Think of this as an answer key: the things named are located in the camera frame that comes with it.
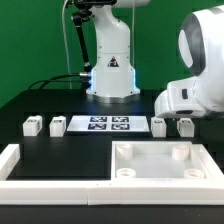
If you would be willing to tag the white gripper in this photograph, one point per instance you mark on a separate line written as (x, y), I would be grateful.
(178, 101)

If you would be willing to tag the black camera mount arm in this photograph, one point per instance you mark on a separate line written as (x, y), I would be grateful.
(80, 17)

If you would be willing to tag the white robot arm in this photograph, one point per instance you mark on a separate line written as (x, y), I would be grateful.
(201, 47)

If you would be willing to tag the white square table top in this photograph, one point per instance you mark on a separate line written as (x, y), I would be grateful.
(173, 161)

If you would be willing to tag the white AprilTag base plate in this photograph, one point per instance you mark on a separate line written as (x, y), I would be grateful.
(108, 124)

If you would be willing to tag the white U-shaped obstacle fence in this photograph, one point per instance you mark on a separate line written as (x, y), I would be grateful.
(101, 192)

